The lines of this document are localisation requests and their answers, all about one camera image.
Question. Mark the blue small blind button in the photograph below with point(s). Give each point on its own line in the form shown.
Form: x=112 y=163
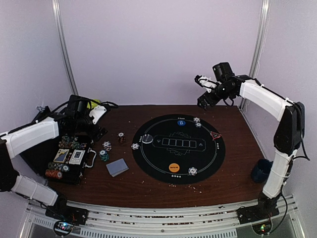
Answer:
x=181 y=122

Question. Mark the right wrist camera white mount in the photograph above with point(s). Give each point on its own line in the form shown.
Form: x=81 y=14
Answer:
x=206 y=83

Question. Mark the orange chip row in case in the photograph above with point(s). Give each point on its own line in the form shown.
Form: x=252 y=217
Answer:
x=55 y=174

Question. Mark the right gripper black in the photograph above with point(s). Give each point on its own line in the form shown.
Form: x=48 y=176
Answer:
x=204 y=104

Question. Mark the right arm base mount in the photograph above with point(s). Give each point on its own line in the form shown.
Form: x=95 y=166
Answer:
x=257 y=213

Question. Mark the aluminium front rail frame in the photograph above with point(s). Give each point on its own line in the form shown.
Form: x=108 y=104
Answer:
x=219 y=221

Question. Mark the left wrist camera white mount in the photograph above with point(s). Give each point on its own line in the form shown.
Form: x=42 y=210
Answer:
x=96 y=113

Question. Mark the black poker set case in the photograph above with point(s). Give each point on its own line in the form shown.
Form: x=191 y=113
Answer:
x=40 y=155

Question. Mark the orange big blind button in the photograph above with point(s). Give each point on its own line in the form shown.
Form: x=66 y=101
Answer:
x=174 y=167

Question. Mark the left aluminium frame post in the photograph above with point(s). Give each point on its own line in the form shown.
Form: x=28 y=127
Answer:
x=63 y=46

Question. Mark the green chip row in case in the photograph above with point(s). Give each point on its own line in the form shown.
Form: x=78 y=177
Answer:
x=58 y=166

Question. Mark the blue backed card deck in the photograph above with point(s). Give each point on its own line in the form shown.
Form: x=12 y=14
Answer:
x=117 y=167

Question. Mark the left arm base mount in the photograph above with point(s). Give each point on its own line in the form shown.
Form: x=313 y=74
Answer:
x=60 y=210

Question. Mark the blue white 10 chip stack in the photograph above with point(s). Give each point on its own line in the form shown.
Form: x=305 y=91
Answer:
x=107 y=146

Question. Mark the blue white chip bottom mat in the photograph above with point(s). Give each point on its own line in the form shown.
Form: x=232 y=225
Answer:
x=192 y=171

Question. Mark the green plastic bowl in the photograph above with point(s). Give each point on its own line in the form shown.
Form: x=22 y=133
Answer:
x=92 y=104

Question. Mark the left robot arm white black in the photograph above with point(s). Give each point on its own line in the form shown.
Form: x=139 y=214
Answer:
x=43 y=127

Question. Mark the clear dealer button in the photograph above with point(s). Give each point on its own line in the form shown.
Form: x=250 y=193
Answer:
x=147 y=139

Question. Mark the boxed card deck gold blue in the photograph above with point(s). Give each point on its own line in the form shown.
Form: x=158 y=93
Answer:
x=61 y=156

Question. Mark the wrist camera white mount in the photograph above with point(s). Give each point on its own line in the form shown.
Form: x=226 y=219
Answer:
x=206 y=83
x=96 y=113

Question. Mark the black orange 100 chip stack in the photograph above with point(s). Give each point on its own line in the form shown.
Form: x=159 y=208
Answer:
x=121 y=137

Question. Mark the round black poker mat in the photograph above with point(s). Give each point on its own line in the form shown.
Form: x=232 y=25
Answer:
x=188 y=146

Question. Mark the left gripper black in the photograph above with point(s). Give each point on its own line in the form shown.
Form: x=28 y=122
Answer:
x=101 y=133

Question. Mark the green blue 50 chip stack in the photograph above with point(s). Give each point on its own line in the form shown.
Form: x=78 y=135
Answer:
x=104 y=156

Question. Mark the dark blue mug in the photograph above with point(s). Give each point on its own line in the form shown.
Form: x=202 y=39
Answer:
x=261 y=170

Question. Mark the boxed card deck white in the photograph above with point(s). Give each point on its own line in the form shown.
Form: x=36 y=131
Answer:
x=76 y=157

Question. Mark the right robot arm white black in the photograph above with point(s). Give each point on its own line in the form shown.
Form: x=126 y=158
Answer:
x=287 y=138

